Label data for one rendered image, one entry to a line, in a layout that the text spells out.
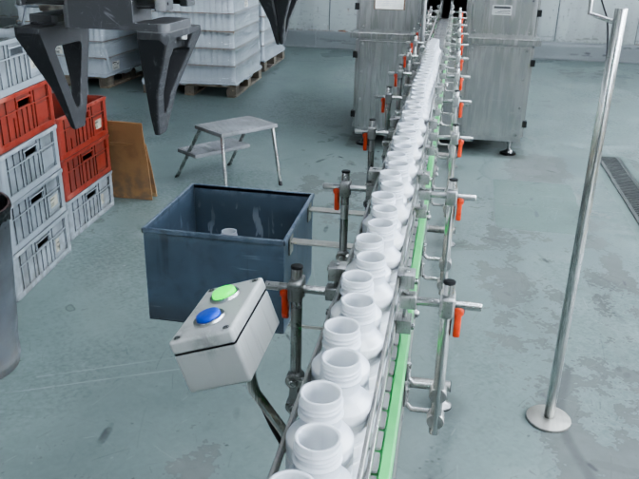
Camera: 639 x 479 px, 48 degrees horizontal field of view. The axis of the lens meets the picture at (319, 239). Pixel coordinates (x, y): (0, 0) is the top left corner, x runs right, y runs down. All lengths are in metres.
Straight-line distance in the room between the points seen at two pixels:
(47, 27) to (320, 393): 0.36
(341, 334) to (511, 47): 4.99
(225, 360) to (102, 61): 7.39
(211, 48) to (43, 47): 7.04
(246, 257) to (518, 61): 4.33
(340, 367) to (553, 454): 1.92
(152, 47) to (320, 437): 0.32
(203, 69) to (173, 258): 6.12
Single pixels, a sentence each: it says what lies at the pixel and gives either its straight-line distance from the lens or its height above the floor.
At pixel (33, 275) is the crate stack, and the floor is 0.05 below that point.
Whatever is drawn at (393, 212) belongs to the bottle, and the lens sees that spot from 1.02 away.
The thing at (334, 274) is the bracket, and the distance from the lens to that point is 0.96.
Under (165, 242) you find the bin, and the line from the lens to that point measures 1.55.
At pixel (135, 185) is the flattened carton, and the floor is 0.09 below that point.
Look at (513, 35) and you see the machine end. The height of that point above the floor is 0.91.
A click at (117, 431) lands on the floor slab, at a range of 2.55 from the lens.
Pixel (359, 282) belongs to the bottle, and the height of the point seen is 1.16.
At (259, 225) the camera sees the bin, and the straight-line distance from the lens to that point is 1.81.
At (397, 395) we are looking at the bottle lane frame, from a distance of 0.92.
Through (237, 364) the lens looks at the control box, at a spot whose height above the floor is 1.08.
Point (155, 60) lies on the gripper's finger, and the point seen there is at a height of 1.45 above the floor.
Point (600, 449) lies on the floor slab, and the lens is 2.61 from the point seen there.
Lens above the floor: 1.52
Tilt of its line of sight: 23 degrees down
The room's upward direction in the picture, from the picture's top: 1 degrees clockwise
